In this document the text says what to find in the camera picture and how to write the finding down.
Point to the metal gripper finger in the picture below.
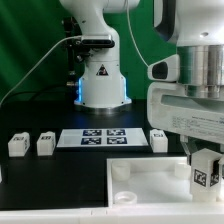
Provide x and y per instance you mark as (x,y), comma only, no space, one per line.
(221,164)

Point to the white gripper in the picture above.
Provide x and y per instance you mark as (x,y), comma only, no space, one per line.
(169,109)

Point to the white square table top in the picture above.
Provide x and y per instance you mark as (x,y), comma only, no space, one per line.
(148,181)

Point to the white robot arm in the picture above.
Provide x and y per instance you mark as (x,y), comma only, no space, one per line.
(196,27)

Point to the white front fence bar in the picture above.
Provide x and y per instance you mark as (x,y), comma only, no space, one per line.
(153,214)

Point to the white marker sheet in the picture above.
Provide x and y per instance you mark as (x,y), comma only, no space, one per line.
(109,137)

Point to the white block left edge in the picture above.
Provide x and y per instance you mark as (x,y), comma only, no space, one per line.
(0,174)

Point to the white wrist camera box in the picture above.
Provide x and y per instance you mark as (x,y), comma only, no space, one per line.
(165,70)

